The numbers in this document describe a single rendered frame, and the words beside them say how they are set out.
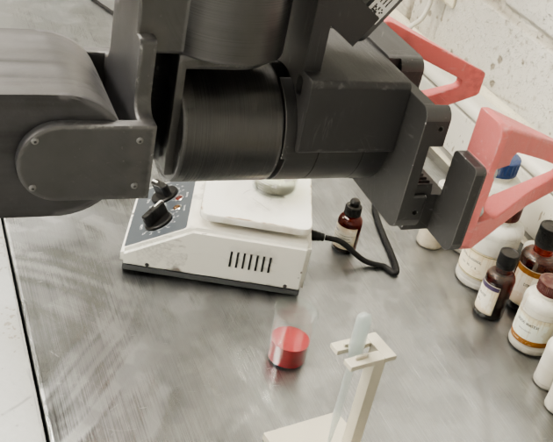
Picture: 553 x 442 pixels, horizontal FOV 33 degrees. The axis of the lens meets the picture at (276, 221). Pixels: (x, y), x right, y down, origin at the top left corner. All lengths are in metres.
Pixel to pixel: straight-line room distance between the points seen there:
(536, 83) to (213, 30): 0.92
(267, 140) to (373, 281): 0.66
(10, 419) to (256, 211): 0.33
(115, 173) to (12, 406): 0.49
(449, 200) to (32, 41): 0.20
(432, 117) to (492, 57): 0.94
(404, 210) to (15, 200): 0.18
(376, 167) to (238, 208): 0.53
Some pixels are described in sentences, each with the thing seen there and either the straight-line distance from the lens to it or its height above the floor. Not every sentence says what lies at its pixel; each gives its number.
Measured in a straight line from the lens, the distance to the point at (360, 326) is 0.74.
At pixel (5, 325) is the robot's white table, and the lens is 0.93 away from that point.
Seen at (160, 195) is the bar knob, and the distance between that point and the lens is 1.05.
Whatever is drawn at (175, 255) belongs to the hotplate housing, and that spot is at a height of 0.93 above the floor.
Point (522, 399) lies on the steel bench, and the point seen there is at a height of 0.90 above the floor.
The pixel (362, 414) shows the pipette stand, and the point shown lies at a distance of 0.82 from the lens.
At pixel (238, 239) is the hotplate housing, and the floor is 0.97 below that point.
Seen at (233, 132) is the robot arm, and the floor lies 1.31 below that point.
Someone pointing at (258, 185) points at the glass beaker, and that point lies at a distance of 1.00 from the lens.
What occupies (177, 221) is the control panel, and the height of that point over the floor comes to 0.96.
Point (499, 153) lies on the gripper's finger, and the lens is 0.42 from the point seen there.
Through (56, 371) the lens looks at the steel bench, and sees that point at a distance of 0.88.
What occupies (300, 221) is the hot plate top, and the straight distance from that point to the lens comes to 0.97.
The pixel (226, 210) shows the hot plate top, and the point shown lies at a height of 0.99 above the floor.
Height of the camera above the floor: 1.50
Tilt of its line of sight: 32 degrees down
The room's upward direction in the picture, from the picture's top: 12 degrees clockwise
